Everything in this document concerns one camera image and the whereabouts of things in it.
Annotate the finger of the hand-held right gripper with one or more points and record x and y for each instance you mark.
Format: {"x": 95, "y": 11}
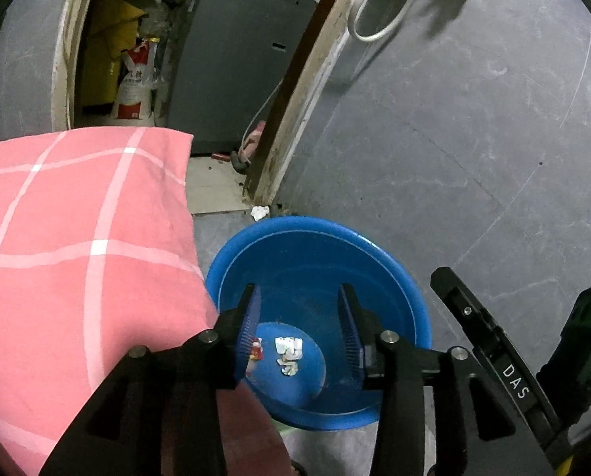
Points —
{"x": 493, "y": 347}

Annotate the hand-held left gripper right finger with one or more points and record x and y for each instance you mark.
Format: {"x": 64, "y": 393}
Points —
{"x": 352, "y": 337}

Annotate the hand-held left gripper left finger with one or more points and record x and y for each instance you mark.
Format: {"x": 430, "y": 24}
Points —
{"x": 250, "y": 327}

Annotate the white paper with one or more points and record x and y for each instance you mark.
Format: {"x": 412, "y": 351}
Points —
{"x": 288, "y": 349}

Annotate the blue plastic bucket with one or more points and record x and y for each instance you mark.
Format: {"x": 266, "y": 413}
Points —
{"x": 300, "y": 267}

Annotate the crumpled paper on floor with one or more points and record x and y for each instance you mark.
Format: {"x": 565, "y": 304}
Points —
{"x": 259, "y": 212}

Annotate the pink checked cloth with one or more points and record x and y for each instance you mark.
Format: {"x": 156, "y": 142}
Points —
{"x": 77, "y": 258}

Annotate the white sack with red label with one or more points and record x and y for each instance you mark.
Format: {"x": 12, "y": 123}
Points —
{"x": 134, "y": 89}

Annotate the yellow bag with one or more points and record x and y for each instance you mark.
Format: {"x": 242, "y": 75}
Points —
{"x": 107, "y": 34}

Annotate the wooden door frame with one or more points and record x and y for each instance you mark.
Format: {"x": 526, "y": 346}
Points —
{"x": 300, "y": 84}

